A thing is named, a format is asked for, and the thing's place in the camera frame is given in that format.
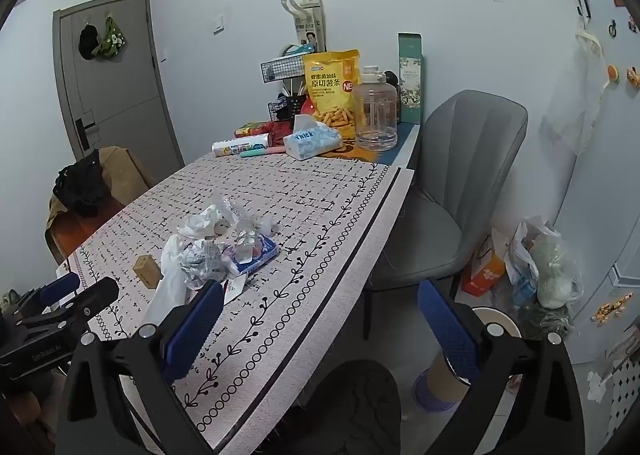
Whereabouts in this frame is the tall green box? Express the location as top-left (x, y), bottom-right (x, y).
top-left (397, 32), bottom-right (426, 124)

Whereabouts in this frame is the white paper card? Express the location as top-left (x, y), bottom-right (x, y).
top-left (222, 275), bottom-right (249, 306)

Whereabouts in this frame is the roll of plastic bags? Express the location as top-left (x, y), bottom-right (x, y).
top-left (211, 133), bottom-right (271, 157)

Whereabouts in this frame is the grey door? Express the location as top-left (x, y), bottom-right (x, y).
top-left (52, 0), bottom-right (184, 170)

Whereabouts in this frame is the red green box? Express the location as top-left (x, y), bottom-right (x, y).
top-left (235, 121), bottom-right (271, 138)

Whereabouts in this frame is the beige cylinder with purple base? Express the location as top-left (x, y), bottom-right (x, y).
top-left (412, 350), bottom-right (471, 413)

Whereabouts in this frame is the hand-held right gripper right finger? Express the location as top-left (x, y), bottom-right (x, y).
top-left (417, 279), bottom-right (587, 455)

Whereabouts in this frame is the black utensil holder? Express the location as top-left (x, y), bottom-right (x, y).
top-left (270, 95), bottom-right (306, 123)

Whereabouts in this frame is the filled plastic bag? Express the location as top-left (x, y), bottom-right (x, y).
top-left (507, 217), bottom-right (584, 311)

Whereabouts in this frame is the black hat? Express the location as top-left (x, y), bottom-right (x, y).
top-left (78, 24), bottom-right (102, 60)

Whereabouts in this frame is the blue tissue pack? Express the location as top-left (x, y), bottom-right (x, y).
top-left (283, 115), bottom-right (343, 160)

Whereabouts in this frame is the clear hanging plastic bag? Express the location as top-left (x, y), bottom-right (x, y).
top-left (542, 32), bottom-right (608, 156)

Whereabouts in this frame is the white trash bin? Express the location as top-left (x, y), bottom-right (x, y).
top-left (467, 306), bottom-right (524, 341)

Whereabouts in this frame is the light blue fridge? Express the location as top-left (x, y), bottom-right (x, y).
top-left (550, 0), bottom-right (640, 366)

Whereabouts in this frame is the brown jacket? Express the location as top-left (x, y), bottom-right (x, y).
top-left (45, 146), bottom-right (158, 256)

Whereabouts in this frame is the round dark rug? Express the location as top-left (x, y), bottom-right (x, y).
top-left (295, 360), bottom-right (403, 455)

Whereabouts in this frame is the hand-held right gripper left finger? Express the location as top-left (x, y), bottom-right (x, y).
top-left (54, 279), bottom-right (225, 455)

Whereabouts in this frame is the green flowered bag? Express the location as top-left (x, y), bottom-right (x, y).
top-left (97, 15), bottom-right (127, 60)

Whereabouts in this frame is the blue purple printed packet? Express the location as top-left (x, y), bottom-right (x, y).
top-left (225, 234), bottom-right (279, 279)

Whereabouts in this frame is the black wire rack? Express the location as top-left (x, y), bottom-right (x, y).
top-left (260, 46), bottom-right (313, 126)

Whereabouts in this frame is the dark green mesh bag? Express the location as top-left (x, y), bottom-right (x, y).
top-left (520, 305), bottom-right (576, 342)

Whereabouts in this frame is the white tote bag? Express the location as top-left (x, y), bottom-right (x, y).
top-left (281, 0), bottom-right (328, 54)

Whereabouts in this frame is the silver blister pack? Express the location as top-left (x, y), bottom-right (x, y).
top-left (232, 230), bottom-right (266, 261)

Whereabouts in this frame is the orange chair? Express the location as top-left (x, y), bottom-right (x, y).
top-left (54, 214), bottom-right (102, 263)

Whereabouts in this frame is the white tissue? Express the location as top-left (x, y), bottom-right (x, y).
top-left (175, 204), bottom-right (227, 241)

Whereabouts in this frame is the clear plastic wrapper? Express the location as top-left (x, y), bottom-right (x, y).
top-left (212, 190), bottom-right (276, 236)

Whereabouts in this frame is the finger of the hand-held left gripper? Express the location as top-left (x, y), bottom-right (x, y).
top-left (17, 273), bottom-right (82, 320)
top-left (20, 277), bottom-right (121, 337)

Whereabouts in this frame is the printed foil wrapper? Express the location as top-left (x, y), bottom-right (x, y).
top-left (177, 240), bottom-right (236, 291)

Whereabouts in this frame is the orange cardboard box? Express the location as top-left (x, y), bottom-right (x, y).
top-left (461, 227), bottom-right (511, 297)

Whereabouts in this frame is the small cardboard box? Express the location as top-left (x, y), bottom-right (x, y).
top-left (132, 256), bottom-right (164, 288)

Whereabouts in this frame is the black cloth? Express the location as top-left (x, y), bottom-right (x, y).
top-left (52, 150), bottom-right (123, 220)

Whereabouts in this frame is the grey chair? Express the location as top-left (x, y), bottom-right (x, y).
top-left (362, 90), bottom-right (529, 341)

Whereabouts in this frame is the black door lock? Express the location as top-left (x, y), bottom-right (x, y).
top-left (75, 117), bottom-right (96, 150)

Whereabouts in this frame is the clear water jug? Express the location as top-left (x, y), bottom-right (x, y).
top-left (353, 66), bottom-right (399, 152)

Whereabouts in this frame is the yellow snack bag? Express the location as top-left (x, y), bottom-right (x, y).
top-left (302, 49), bottom-right (362, 140)

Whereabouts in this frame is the red pouch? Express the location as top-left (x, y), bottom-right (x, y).
top-left (267, 120), bottom-right (294, 146)

